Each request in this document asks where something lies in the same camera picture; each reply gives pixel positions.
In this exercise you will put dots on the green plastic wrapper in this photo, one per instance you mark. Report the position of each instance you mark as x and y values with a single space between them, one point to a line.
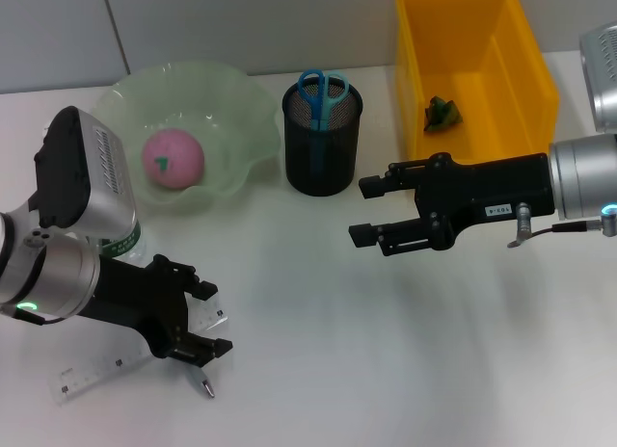
443 114

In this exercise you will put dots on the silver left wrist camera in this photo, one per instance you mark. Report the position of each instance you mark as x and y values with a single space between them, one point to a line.
91 172

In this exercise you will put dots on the clear water bottle green label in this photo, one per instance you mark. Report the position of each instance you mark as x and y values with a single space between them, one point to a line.
125 247

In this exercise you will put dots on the pale green glass fruit plate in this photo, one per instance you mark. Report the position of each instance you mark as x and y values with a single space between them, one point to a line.
231 129

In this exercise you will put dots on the blue scissors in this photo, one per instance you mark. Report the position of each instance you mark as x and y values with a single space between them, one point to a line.
318 100

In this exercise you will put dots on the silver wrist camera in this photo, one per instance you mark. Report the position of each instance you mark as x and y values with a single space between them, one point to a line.
602 76
91 172

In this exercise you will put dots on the pink peach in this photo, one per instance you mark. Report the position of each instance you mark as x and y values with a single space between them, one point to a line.
173 159

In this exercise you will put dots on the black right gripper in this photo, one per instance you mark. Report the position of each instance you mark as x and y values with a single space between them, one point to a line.
491 196

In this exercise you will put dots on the silver ballpoint pen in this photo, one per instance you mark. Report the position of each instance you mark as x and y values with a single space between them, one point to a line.
205 385

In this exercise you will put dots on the yellow plastic bin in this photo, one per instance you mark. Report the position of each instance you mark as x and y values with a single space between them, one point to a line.
472 105

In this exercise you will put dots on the black mesh pen holder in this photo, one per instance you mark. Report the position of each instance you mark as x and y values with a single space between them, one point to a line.
337 148

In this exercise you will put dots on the clear plastic ruler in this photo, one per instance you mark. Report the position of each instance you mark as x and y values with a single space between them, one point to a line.
91 379

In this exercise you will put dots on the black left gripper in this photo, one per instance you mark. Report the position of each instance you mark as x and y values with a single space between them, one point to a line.
140 302

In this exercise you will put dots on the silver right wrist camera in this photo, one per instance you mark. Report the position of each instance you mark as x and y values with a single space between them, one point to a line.
602 76

